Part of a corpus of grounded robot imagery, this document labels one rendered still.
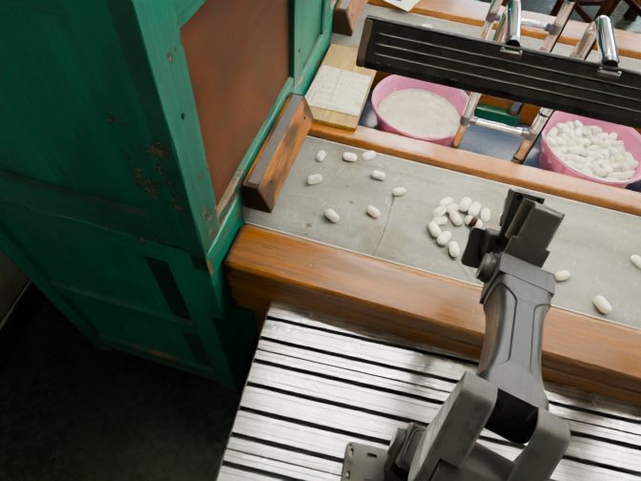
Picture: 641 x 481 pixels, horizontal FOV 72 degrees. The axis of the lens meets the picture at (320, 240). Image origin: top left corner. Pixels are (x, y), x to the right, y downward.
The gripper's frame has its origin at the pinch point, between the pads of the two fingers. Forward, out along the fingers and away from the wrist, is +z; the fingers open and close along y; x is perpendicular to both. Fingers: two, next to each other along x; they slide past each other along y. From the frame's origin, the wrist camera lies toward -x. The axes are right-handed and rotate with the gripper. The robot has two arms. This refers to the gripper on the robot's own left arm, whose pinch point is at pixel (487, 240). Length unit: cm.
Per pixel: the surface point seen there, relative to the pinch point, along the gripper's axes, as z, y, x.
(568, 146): 44, -22, -21
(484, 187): 26.6, -1.8, -7.4
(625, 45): 81, -40, -57
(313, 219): 10.1, 33.4, 6.6
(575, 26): 85, -25, -60
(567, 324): 0.6, -18.4, 11.4
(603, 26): 5.3, -7.7, -39.1
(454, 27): 78, 12, -51
